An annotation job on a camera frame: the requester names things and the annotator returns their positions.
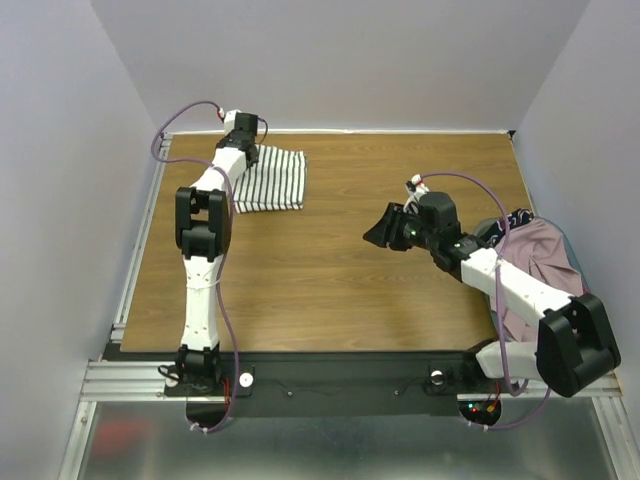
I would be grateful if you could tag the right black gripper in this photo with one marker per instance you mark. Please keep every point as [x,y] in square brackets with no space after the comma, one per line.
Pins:
[395,227]

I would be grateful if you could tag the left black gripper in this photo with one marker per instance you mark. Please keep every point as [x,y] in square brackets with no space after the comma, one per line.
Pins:
[256,160]

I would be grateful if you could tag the black white striped tank top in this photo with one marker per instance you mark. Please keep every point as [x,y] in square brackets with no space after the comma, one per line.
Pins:
[277,182]

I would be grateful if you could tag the pink tank top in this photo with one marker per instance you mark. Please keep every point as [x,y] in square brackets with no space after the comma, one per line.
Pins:
[538,248]

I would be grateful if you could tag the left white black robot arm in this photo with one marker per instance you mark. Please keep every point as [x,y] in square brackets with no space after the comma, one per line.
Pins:
[203,223]

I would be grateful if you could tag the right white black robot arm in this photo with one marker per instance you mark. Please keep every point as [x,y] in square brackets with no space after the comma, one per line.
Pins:
[575,344]

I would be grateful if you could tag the navy patterned garment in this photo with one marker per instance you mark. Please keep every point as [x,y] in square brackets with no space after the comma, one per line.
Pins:
[510,222]

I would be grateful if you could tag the teal laundry basket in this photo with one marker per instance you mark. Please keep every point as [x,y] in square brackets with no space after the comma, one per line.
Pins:
[573,258]

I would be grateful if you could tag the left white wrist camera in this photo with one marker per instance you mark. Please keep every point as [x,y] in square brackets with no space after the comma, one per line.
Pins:
[228,119]

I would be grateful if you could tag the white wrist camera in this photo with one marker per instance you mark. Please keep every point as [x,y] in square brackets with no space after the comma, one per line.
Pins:
[228,119]
[415,188]

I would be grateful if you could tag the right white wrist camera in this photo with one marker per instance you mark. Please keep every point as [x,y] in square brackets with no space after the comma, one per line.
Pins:
[415,188]

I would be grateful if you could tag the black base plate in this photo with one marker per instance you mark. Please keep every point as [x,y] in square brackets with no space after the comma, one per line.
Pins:
[301,384]

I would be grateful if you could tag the aluminium frame rail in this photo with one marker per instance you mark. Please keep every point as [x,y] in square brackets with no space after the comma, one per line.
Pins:
[139,381]

